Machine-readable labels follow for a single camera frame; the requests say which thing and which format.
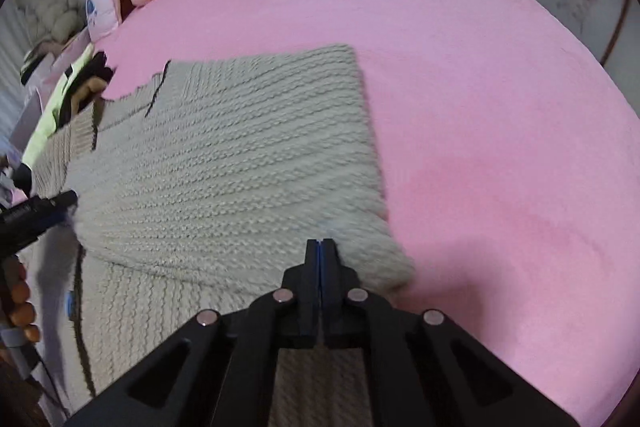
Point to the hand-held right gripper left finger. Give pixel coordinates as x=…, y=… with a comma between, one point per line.
x=311, y=277

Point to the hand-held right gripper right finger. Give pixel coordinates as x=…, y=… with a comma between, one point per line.
x=331, y=277

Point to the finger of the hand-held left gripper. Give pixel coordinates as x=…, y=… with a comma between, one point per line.
x=52, y=206

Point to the beige knit sweater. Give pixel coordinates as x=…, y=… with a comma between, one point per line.
x=225, y=157

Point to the person's left hand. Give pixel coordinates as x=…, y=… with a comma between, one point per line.
x=20, y=302

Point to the pale yellow folded garment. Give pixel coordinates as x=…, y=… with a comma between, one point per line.
x=47, y=122

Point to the white sheer curtain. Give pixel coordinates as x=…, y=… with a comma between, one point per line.
x=10, y=57

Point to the pale puffer jacket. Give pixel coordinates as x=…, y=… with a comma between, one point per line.
x=52, y=14

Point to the pale pink printed cushion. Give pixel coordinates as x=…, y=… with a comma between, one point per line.
x=100, y=7

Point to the bed with pink sheet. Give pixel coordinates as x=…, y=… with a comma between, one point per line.
x=475, y=107

